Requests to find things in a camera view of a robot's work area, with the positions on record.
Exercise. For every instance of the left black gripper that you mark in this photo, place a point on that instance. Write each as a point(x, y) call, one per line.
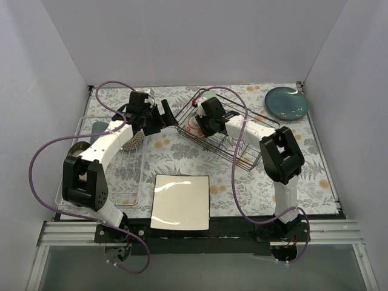
point(160, 119)

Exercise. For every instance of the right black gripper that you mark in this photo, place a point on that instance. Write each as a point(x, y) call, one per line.
point(200, 125)

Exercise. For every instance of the orange patterned bowl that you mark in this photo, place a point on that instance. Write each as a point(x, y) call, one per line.
point(194, 128)

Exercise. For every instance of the black wire dish rack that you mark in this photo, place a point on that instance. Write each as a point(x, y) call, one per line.
point(249, 155)

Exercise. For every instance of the white square plate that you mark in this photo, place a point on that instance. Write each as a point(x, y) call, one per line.
point(181, 203)

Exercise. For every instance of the green cup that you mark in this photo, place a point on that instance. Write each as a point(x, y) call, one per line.
point(209, 94)

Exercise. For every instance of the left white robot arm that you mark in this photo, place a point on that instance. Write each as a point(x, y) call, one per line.
point(83, 182)

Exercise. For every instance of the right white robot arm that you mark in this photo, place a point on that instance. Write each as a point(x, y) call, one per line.
point(281, 156)

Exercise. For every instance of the floral table mat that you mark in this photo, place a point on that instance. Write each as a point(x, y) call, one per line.
point(234, 190)

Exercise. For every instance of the brown patterned bowl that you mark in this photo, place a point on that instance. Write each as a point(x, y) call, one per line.
point(134, 143)

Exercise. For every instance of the grey blue mug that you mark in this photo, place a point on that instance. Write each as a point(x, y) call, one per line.
point(99, 127)

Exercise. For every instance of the teal round plate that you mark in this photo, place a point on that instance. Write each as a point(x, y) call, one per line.
point(286, 103)

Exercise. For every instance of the black rimmed round plate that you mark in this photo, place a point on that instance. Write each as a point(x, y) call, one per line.
point(78, 148)

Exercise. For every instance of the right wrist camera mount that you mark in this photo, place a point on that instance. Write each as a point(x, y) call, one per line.
point(197, 103)

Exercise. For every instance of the white wire dish rack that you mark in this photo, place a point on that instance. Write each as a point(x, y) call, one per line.
point(124, 172)

